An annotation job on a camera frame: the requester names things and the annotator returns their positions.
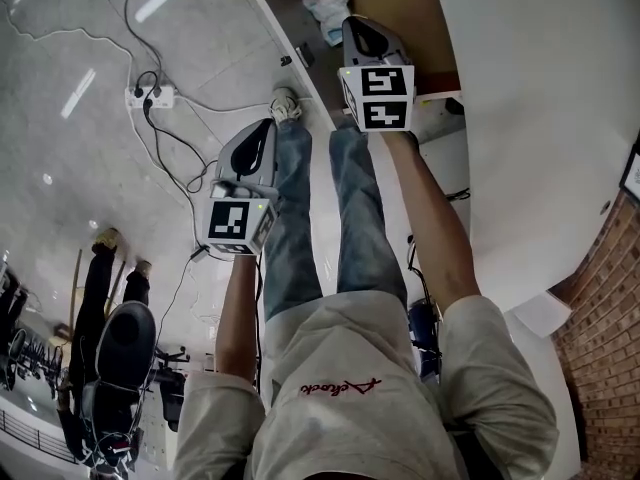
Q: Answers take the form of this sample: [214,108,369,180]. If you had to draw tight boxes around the white plastic bag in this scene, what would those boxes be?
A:
[302,0,354,47]

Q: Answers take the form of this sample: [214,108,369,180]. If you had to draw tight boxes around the black floor cable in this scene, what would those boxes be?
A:
[122,0,167,88]

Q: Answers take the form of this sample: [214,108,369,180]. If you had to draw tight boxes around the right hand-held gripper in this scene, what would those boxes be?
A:
[338,15,418,133]

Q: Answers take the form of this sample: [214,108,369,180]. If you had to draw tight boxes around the person's blue jeans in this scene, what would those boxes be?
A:
[262,117,409,322]

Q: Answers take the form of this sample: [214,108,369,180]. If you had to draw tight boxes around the long white floor cable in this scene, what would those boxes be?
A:
[7,2,137,92]

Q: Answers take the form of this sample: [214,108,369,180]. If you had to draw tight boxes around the grey sneaker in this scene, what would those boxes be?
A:
[268,86,304,123]

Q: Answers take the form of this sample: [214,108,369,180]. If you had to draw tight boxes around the person's grey t-shirt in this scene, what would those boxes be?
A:
[172,290,560,480]

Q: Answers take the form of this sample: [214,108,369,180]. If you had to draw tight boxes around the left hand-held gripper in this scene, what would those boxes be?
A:
[202,117,280,262]

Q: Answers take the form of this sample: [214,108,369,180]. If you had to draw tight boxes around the person's right forearm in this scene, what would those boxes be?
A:
[382,130,484,314]

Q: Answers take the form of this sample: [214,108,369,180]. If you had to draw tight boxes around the black picture frame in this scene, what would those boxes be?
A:
[618,142,640,207]

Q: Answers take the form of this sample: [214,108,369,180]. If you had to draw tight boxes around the white wooden drawer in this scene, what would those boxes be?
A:
[248,0,464,132]

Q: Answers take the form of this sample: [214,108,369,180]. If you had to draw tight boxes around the white power strip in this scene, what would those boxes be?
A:
[124,84,177,110]

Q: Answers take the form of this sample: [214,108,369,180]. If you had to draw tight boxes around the person's left forearm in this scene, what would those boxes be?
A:
[213,255,261,384]

